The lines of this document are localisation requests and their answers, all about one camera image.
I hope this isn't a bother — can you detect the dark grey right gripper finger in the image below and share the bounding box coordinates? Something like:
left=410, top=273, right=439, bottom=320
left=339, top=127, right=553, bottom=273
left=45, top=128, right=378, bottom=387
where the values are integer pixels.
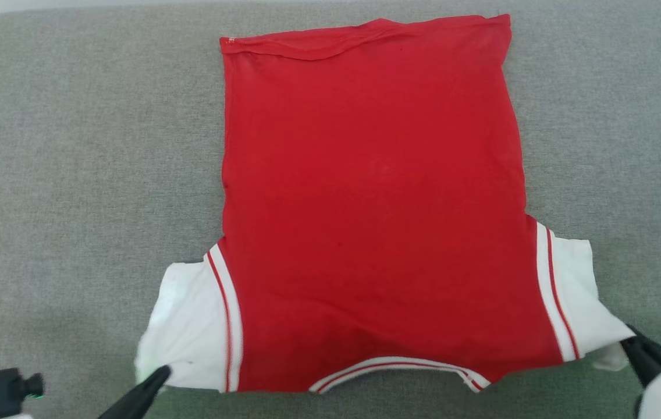
left=620, top=325, right=661, bottom=388

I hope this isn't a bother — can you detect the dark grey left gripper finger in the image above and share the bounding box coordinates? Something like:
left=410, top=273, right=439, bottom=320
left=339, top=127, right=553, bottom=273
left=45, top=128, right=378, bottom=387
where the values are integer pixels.
left=98, top=365, right=172, bottom=419

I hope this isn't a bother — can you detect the red and white t-shirt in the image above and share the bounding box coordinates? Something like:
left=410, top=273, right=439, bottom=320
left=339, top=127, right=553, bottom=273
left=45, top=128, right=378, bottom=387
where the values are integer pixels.
left=134, top=15, right=637, bottom=395

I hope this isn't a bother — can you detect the grey fabric sofa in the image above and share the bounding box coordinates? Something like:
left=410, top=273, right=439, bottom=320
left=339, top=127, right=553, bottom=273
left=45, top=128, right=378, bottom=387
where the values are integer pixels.
left=0, top=0, right=661, bottom=419

